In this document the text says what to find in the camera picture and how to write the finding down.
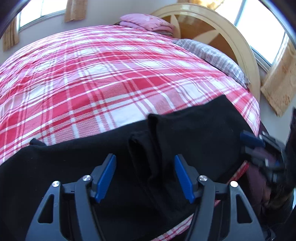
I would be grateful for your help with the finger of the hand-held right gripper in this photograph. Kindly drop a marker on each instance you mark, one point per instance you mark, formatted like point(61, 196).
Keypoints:
point(253, 156)
point(251, 139)

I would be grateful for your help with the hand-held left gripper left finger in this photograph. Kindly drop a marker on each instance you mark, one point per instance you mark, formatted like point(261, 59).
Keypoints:
point(106, 178)

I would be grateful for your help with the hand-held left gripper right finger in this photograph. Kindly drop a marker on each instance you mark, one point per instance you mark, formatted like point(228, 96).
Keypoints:
point(183, 179)

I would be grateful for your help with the black pants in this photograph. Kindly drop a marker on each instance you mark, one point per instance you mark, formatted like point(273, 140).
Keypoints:
point(69, 162)

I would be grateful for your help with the person's right hand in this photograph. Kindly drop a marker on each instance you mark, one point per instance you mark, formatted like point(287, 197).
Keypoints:
point(276, 199)

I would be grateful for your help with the person's maroon clothing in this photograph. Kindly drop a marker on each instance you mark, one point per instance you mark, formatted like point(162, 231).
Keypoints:
point(254, 180)

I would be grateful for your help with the yellow patterned curtain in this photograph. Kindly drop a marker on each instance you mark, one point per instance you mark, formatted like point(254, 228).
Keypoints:
point(282, 83)
point(212, 3)

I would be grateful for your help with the striped pillow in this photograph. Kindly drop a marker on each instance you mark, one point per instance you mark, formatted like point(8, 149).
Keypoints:
point(215, 58)

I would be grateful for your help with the bed with red plaid sheet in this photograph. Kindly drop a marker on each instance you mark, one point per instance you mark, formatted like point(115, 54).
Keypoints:
point(92, 81)

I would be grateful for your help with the cream and wood headboard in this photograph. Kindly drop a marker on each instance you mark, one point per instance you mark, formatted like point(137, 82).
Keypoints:
point(231, 34)

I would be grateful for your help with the large window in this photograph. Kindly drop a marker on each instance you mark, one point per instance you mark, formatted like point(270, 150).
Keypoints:
point(261, 23)

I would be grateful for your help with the folded pink blanket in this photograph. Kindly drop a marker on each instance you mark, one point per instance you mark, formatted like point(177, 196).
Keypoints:
point(145, 22)

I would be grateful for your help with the beige patterned curtain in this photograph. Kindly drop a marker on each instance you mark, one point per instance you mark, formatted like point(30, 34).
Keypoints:
point(76, 10)
point(11, 34)

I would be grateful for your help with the small sliding window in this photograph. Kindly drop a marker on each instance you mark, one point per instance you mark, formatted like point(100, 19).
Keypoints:
point(46, 9)

